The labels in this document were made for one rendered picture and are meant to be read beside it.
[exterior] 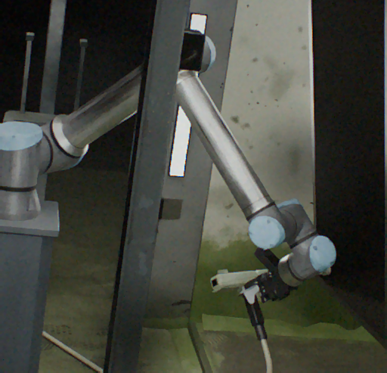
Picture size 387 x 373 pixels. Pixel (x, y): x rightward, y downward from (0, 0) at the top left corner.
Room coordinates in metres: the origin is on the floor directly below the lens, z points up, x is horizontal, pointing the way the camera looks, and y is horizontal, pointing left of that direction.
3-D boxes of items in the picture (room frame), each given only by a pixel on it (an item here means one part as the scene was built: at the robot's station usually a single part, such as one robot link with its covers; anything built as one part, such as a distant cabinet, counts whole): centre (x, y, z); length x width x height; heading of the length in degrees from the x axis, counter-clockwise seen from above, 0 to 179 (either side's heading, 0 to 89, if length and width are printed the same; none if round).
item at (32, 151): (2.90, 0.56, 0.83); 0.17 x 0.15 x 0.18; 152
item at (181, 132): (3.64, 0.08, 0.96); 0.06 x 0.02 x 0.63; 101
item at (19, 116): (3.63, 0.59, 0.95); 0.26 x 0.15 x 0.32; 101
